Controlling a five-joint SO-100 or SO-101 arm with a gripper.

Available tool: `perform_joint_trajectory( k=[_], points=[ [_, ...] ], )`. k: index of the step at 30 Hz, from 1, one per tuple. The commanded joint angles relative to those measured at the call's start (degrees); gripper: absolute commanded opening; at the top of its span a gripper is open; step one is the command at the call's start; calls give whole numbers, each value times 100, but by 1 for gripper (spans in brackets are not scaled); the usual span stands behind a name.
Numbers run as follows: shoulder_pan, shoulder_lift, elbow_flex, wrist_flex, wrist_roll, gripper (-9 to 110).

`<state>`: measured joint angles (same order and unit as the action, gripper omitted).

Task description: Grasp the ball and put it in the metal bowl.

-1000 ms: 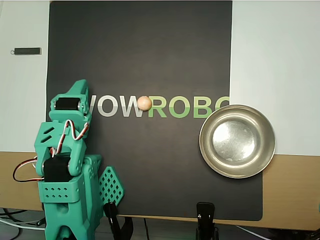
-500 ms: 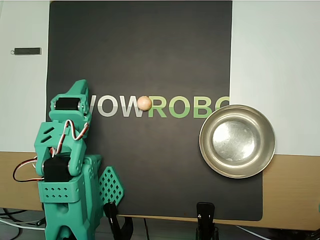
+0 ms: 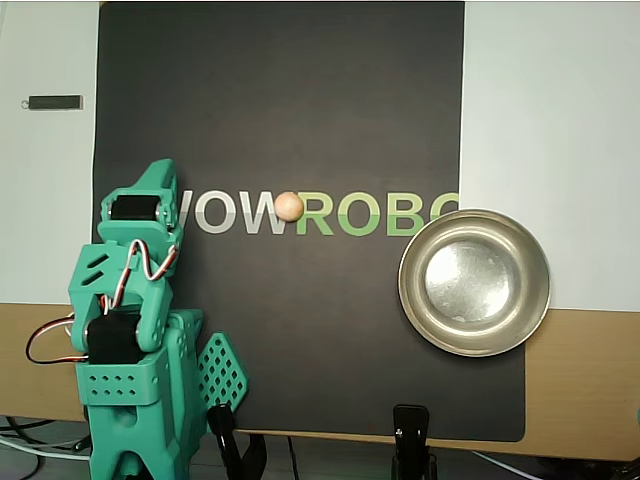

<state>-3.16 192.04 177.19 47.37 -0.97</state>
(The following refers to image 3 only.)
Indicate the teal moving gripper finger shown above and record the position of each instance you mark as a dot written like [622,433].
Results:
[155,182]

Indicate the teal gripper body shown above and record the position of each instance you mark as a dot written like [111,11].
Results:
[134,232]

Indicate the small wooden ball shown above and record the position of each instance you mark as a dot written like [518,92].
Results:
[289,207]

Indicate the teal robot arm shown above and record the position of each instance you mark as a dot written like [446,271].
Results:
[165,440]

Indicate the metal bowl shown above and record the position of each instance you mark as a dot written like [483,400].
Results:
[475,282]

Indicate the black USB stick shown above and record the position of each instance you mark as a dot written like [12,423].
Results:
[52,102]

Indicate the black mat with WOWROBO print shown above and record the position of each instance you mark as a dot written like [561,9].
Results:
[350,100]

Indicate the black table clamp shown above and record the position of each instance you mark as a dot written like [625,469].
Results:
[225,435]

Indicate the white paper sheet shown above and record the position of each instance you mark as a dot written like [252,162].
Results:
[550,150]

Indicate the black camera stand with springs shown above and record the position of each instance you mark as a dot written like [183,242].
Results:
[410,425]

